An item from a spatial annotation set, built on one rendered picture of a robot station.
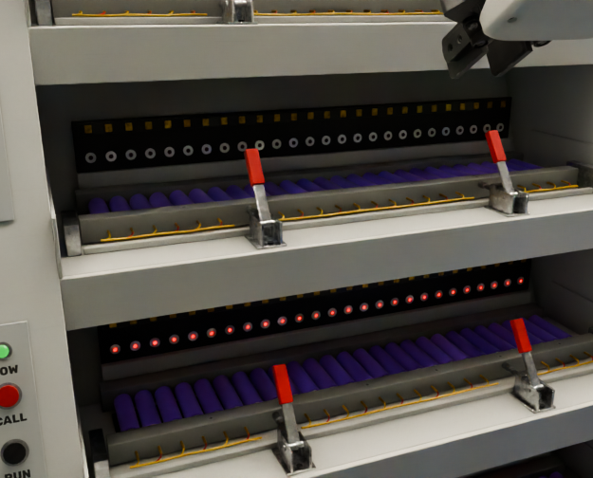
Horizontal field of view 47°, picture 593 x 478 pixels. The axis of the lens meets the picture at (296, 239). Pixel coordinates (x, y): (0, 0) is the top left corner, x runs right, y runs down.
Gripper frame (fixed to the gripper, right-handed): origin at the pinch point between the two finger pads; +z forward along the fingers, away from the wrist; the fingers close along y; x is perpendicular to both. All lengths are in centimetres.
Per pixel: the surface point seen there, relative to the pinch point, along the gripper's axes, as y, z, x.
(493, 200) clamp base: 13.8, 21.6, -6.0
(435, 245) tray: 4.5, 19.7, -10.2
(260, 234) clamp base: -13.0, 19.2, -7.2
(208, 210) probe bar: -16.0, 24.2, -3.0
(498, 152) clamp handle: 14.5, 19.7, -1.4
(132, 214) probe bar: -23.0, 24.1, -2.7
